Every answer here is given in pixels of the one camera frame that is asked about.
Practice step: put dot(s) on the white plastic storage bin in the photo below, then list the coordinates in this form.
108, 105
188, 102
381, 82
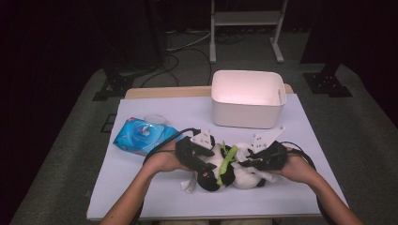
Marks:
247, 115

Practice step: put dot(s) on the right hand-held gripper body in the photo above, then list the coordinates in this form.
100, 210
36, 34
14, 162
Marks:
275, 157

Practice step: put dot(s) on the white metal stand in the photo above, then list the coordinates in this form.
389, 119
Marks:
244, 18

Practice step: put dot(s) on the blue wet wipes packet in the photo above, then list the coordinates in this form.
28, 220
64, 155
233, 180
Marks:
128, 137

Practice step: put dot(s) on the person's left hand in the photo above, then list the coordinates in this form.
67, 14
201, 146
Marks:
162, 161

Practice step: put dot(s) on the person's right hand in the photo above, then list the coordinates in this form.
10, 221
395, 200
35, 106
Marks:
298, 167

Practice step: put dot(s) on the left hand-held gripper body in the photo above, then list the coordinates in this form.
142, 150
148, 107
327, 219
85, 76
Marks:
186, 153

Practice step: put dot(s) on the black stand base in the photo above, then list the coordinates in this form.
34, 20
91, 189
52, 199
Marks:
325, 84
115, 86

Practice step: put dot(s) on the wooden table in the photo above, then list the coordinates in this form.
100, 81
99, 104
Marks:
162, 92

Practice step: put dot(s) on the white wet wipe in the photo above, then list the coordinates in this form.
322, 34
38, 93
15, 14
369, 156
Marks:
145, 131
266, 176

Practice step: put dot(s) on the white table mat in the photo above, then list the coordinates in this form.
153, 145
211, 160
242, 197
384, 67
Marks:
175, 203

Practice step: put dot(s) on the panda plush toy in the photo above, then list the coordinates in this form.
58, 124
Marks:
208, 184

